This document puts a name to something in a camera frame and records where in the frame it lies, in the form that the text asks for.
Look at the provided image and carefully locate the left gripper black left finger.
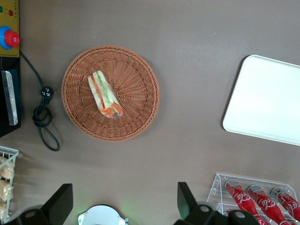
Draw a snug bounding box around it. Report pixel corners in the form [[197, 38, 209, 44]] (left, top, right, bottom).
[[14, 183, 74, 225]]

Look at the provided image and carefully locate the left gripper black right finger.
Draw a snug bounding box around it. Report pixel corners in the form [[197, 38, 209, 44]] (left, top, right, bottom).
[[174, 182, 225, 225]]

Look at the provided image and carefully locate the triangle sandwich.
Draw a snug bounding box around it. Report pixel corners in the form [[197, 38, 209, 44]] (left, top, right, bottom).
[[87, 69, 124, 119]]

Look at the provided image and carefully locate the round brown wicker basket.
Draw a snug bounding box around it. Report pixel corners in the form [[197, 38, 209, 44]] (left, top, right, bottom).
[[61, 45, 161, 143]]

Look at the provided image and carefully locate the white rectangular tray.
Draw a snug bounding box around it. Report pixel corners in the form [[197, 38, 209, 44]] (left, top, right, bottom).
[[222, 54, 300, 146]]

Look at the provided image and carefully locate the clear acrylic bottle rack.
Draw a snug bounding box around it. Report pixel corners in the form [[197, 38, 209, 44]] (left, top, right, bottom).
[[207, 172, 300, 225]]

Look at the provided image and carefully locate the red cola bottle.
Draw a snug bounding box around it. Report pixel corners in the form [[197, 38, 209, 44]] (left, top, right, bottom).
[[225, 179, 265, 225], [247, 184, 291, 225], [270, 187, 300, 222]]

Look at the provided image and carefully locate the black machine with yellow panel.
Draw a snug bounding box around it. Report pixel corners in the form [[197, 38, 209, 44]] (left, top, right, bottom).
[[0, 0, 23, 138]]

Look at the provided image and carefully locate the red emergency stop button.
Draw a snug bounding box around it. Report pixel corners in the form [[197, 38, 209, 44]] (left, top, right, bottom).
[[0, 25, 21, 50]]

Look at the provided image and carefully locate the white wire basket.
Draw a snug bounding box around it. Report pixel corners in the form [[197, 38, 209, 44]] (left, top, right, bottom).
[[0, 145, 20, 225]]

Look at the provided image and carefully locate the black power cable with plug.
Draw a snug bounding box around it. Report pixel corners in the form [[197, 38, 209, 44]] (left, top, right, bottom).
[[20, 50, 61, 151]]

